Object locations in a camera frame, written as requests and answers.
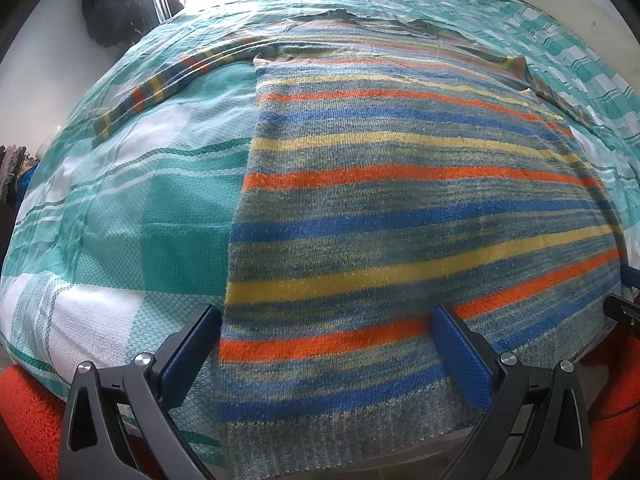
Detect striped knitted sweater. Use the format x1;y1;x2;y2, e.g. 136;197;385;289
96;10;626;479

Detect clothes rack at left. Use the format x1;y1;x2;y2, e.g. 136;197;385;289
0;144;39;208

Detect orange trousers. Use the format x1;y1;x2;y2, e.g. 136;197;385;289
1;365;65;479

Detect teal white checked bedspread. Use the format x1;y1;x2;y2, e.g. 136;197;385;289
0;0;640;466

